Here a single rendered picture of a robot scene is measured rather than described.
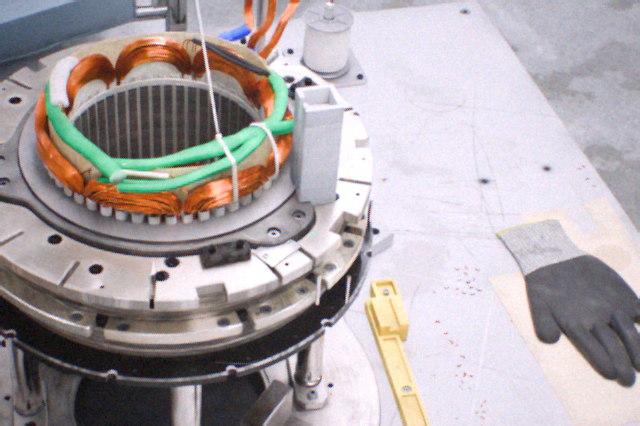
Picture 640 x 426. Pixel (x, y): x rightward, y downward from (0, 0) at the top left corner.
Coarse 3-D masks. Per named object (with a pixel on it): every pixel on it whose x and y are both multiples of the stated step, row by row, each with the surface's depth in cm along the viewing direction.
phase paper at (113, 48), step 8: (120, 40) 98; (128, 40) 99; (176, 40) 100; (184, 40) 100; (200, 40) 99; (112, 48) 98; (120, 48) 99; (184, 48) 100; (200, 48) 100; (112, 56) 99; (192, 56) 100; (112, 64) 99
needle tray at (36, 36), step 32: (0, 0) 123; (32, 0) 123; (64, 0) 123; (96, 0) 118; (128, 0) 120; (0, 32) 113; (32, 32) 115; (64, 32) 118; (96, 32) 120; (0, 64) 116; (32, 64) 119
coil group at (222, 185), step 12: (252, 168) 89; (264, 168) 90; (216, 180) 88; (228, 180) 88; (240, 180) 88; (252, 180) 89; (264, 180) 90; (192, 192) 87; (204, 192) 87; (216, 192) 88; (240, 192) 89; (192, 204) 88; (204, 204) 88; (216, 204) 88
